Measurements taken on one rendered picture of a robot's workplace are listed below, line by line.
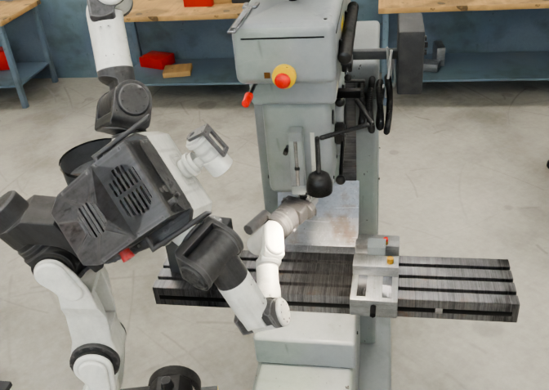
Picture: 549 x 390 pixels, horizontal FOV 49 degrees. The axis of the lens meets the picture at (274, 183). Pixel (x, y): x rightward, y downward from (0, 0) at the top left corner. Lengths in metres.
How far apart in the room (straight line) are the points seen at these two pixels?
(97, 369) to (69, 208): 0.55
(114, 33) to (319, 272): 1.10
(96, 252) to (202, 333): 1.91
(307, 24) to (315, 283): 0.97
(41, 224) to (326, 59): 0.81
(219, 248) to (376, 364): 1.50
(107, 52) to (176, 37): 4.93
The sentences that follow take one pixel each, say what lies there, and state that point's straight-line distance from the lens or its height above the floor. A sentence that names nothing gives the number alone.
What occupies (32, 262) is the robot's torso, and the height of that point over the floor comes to 1.39.
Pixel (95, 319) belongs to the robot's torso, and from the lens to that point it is 1.80.
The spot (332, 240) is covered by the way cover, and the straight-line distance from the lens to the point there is 2.38.
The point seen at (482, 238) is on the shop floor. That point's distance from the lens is 3.95.
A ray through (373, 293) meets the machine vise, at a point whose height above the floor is 1.00.
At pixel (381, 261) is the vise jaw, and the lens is 2.06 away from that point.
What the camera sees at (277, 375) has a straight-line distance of 2.13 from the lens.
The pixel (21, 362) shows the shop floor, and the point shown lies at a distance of 3.54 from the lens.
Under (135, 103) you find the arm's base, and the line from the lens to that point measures 1.51.
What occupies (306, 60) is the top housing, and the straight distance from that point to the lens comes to 1.54.
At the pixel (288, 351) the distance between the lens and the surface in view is 2.10.
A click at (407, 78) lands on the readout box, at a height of 1.57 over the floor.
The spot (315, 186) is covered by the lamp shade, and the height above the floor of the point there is 1.45.
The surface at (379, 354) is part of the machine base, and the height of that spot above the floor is 0.20.
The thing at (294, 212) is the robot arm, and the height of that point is 1.26.
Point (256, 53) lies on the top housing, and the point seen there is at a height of 1.82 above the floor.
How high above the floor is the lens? 2.33
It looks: 32 degrees down
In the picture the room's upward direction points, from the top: 5 degrees counter-clockwise
